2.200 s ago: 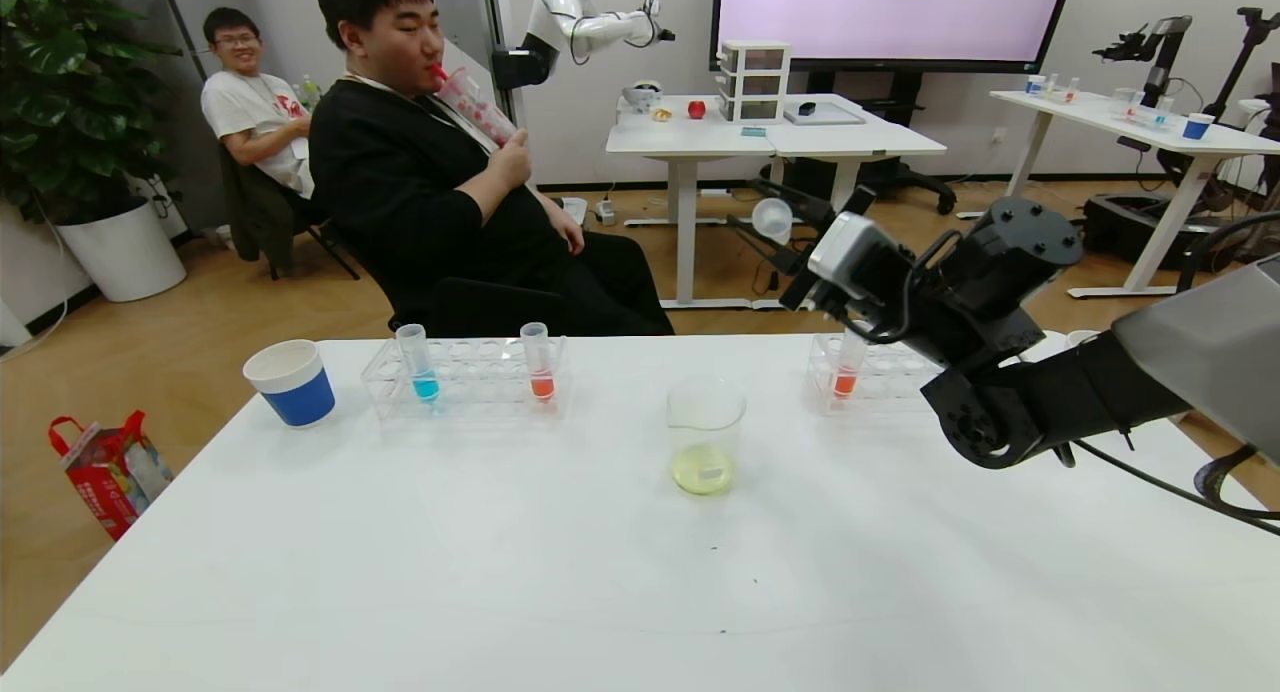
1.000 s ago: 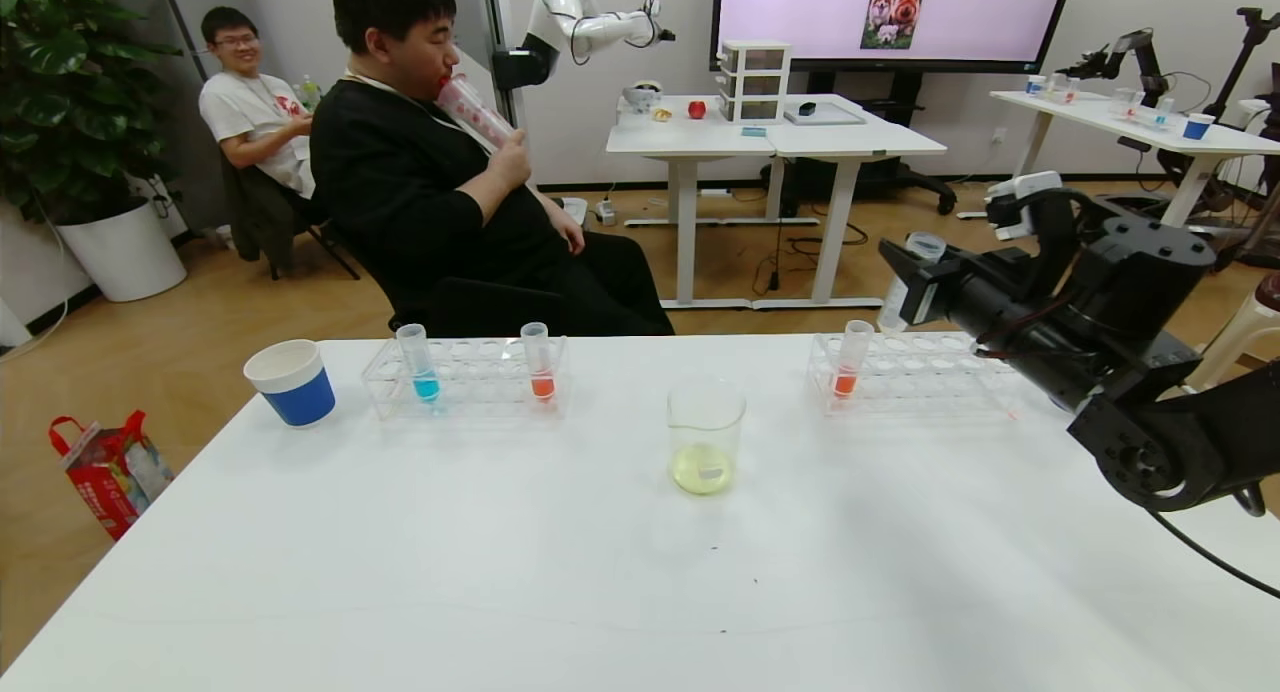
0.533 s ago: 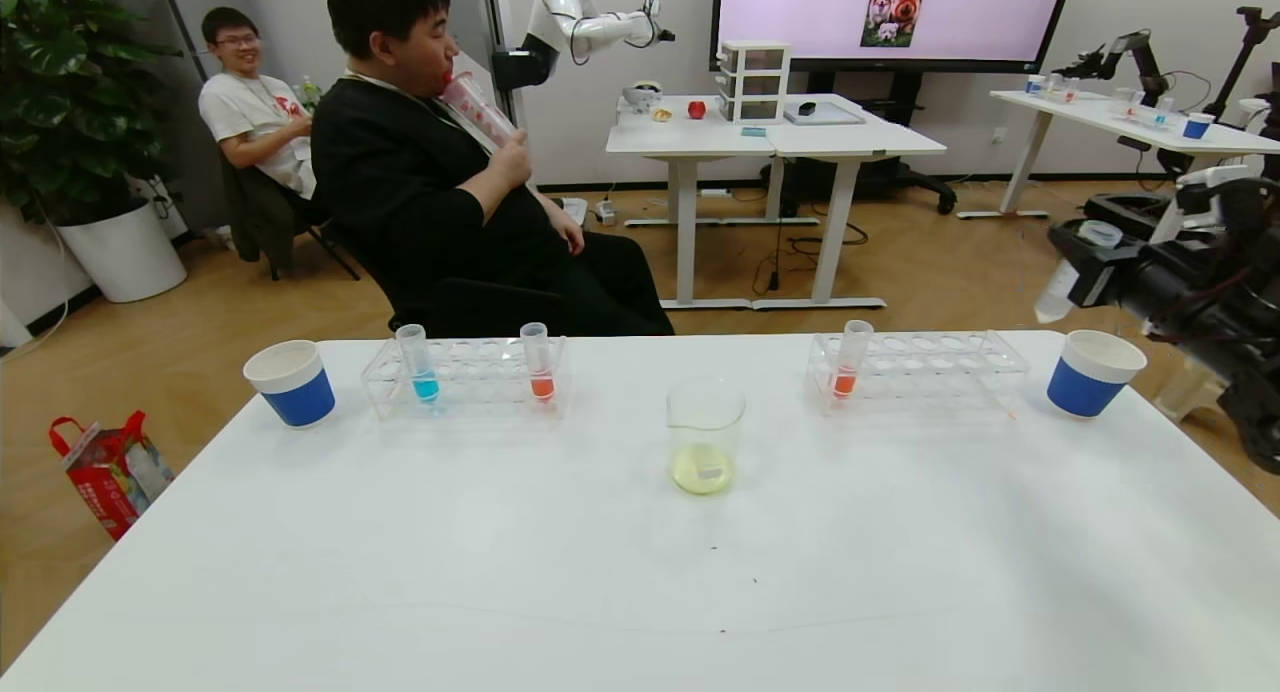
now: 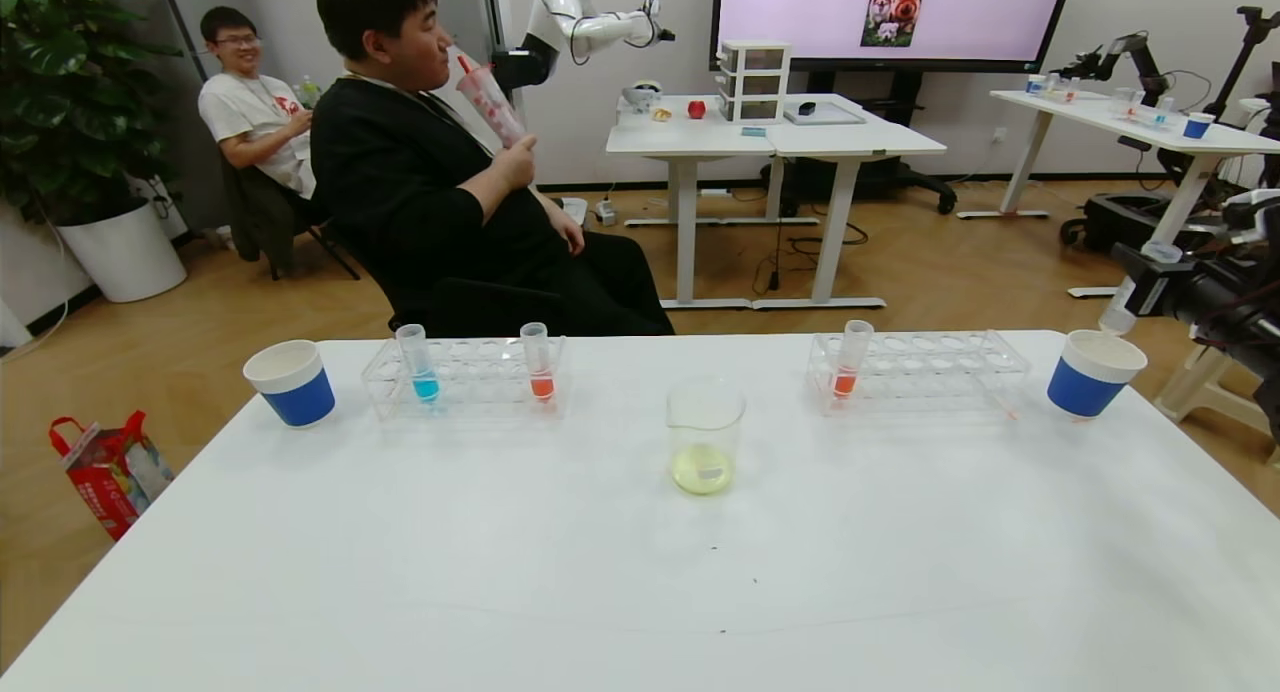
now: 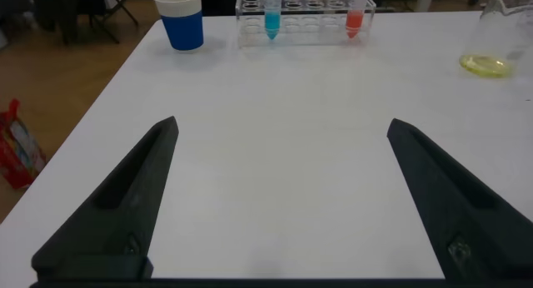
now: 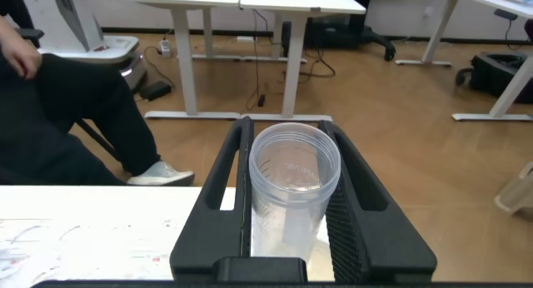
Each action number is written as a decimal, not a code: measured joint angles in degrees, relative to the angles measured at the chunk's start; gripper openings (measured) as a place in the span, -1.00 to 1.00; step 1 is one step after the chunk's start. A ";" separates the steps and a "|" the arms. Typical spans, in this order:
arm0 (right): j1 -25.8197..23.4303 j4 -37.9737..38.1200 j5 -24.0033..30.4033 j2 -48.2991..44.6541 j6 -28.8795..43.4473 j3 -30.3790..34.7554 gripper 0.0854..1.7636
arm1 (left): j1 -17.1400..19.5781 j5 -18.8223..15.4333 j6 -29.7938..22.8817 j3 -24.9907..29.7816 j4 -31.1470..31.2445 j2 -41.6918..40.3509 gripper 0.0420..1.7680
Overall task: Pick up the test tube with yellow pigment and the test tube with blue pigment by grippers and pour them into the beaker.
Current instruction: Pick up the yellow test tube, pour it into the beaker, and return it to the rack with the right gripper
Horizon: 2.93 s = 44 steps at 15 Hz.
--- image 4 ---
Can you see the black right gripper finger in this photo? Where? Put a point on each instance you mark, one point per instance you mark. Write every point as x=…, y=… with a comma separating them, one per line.
x=1130, y=257
x=1160, y=294

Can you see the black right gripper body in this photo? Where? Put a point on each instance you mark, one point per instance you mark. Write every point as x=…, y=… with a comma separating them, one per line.
x=1150, y=292

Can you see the yellow pigment test tube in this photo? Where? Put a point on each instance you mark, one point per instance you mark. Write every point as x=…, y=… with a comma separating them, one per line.
x=1117, y=317

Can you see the blue pigment test tube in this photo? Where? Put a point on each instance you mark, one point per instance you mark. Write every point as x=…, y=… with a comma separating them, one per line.
x=425, y=384

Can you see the black distant robot arm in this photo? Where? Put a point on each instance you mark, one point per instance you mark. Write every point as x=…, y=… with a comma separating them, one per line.
x=1140, y=52

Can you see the white humanoid robot arm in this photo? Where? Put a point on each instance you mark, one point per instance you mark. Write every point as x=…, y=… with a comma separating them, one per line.
x=590, y=30

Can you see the clear acrylic tube rack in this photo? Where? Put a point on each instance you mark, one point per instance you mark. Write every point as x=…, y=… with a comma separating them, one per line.
x=930, y=372
x=470, y=382

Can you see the red pigment test tube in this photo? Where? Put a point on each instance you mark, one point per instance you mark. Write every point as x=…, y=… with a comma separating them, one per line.
x=542, y=384
x=845, y=380

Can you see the clear glass beaker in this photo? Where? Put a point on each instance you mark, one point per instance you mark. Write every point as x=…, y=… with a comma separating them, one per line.
x=705, y=467

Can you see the beige plastic stool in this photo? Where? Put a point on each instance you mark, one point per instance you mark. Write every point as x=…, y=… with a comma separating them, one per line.
x=1210, y=397

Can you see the blue white paper cup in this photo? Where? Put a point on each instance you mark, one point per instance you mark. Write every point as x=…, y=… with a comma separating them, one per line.
x=300, y=397
x=1085, y=392

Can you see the long white lab desk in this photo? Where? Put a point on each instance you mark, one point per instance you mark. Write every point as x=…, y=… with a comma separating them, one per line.
x=1100, y=112

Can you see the black display stand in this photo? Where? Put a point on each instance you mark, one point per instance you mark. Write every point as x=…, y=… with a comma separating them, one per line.
x=900, y=177

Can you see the white desk with tablet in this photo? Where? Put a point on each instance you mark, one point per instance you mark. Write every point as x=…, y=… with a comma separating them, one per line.
x=860, y=139

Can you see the white desktop drawer unit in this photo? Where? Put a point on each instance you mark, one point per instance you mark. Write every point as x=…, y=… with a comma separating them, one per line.
x=755, y=82

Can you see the white desk with drawer unit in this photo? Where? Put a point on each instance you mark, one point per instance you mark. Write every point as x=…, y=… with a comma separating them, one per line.
x=690, y=137

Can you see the red apple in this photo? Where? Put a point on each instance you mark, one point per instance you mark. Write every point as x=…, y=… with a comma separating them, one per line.
x=696, y=110

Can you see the white bowl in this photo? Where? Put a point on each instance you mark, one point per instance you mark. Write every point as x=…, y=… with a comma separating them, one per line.
x=641, y=97

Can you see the plastic drink cup with straw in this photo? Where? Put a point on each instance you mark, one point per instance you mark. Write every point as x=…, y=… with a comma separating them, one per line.
x=492, y=107

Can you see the grey white robot stand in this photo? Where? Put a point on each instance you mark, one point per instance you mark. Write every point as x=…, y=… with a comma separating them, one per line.
x=503, y=17

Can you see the man in black clothes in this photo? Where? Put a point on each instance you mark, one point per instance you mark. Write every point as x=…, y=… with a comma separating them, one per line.
x=400, y=182

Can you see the green drink bottle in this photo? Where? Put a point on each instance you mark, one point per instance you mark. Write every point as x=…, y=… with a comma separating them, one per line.
x=310, y=94

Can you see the black folding chair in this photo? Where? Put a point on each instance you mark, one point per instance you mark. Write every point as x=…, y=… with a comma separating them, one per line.
x=262, y=222

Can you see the man in white shirt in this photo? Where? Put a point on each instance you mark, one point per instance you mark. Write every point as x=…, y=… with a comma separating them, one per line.
x=250, y=107

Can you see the white plant pot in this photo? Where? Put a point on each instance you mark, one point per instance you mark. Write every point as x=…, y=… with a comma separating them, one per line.
x=125, y=257

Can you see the red paper bag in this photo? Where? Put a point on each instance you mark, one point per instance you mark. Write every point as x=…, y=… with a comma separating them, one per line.
x=105, y=477

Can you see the large green potted plant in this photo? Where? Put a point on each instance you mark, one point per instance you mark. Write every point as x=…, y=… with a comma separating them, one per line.
x=70, y=92

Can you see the large wall display screen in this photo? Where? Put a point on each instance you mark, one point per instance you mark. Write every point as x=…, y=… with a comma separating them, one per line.
x=900, y=22

